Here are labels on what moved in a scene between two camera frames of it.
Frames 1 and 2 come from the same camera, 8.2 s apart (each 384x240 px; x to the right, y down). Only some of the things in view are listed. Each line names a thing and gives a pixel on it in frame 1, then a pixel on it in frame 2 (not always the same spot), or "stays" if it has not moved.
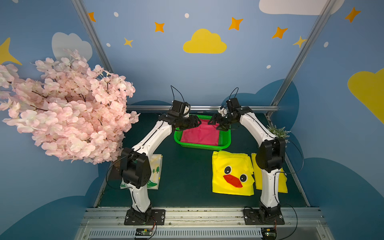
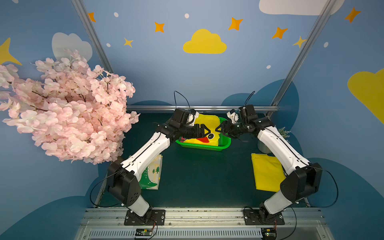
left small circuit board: (143, 232) stays
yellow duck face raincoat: (232, 173) to (212, 123)
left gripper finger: (194, 121) to (201, 132)
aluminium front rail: (300, 223) stays
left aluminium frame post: (93, 34) stays
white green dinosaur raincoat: (156, 161) stays
